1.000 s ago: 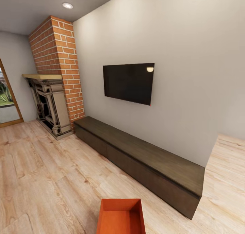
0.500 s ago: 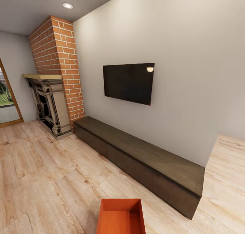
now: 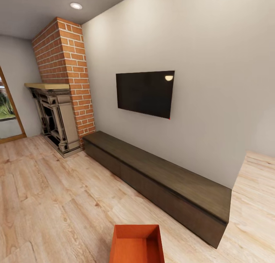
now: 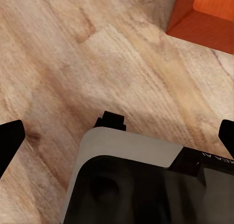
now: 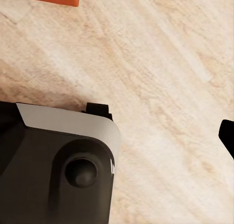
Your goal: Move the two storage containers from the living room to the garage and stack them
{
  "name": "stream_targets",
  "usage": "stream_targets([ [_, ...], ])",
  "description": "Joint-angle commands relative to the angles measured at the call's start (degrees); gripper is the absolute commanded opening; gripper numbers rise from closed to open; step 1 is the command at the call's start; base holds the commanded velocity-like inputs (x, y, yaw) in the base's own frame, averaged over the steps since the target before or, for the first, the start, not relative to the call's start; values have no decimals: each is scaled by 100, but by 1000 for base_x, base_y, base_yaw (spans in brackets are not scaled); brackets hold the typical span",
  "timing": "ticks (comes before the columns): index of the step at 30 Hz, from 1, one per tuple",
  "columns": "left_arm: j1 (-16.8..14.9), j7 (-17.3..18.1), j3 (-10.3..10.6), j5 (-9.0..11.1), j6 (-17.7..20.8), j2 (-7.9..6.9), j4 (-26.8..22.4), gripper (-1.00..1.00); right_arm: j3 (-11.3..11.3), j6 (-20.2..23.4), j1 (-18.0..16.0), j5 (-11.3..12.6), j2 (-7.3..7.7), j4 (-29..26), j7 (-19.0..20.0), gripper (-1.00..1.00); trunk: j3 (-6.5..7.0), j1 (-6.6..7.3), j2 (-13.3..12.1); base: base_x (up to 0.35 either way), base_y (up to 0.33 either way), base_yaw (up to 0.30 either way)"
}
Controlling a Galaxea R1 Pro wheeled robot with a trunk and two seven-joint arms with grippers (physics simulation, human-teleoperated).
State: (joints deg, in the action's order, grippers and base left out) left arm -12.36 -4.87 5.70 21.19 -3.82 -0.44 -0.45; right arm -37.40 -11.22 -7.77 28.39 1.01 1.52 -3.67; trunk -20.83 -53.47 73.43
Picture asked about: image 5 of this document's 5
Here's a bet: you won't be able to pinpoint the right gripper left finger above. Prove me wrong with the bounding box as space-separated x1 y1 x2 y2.
0 120 25 179

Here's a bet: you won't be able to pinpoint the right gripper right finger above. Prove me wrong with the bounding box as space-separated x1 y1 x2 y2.
218 119 234 159

